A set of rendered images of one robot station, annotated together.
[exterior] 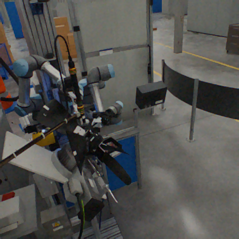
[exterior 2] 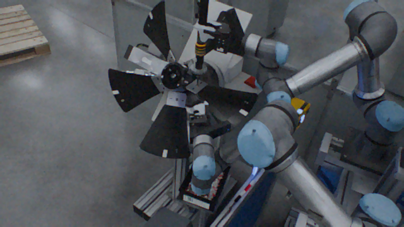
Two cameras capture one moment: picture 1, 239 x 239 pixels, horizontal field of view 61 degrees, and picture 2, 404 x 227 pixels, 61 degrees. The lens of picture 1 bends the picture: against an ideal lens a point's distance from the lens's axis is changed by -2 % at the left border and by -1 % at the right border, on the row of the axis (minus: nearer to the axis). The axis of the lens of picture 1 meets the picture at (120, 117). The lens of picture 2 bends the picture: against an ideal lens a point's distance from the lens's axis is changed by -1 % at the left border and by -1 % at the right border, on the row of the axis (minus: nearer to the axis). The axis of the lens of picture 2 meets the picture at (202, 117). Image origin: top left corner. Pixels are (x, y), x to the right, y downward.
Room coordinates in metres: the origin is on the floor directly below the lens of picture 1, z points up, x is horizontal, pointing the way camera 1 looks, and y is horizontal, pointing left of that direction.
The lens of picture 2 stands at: (2.09, -0.50, 2.10)
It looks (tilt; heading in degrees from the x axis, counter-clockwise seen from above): 42 degrees down; 141
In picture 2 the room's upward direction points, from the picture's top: 6 degrees clockwise
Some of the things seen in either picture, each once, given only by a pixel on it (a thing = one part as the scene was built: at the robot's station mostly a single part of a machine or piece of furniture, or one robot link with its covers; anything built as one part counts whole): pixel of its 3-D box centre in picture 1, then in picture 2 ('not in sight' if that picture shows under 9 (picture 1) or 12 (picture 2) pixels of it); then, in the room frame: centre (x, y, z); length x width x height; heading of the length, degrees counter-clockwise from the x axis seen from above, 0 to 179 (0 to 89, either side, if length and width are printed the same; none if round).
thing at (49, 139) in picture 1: (44, 138); (291, 115); (1.38, 0.64, 1.02); 0.16 x 0.10 x 0.11; 109
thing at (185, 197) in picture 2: (106, 149); (205, 182); (1.38, 0.14, 0.85); 0.22 x 0.17 x 0.07; 124
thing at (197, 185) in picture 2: (115, 118); (204, 176); (1.48, 0.04, 1.08); 0.11 x 0.08 x 0.11; 109
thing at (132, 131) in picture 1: (94, 143); (243, 194); (1.51, 0.26, 0.82); 0.90 x 0.04 x 0.08; 109
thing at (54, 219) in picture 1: (57, 223); not in sight; (0.81, 0.48, 0.73); 0.15 x 0.09 x 0.22; 109
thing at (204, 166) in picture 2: (116, 107); (204, 162); (1.49, 0.02, 1.17); 0.11 x 0.08 x 0.09; 146
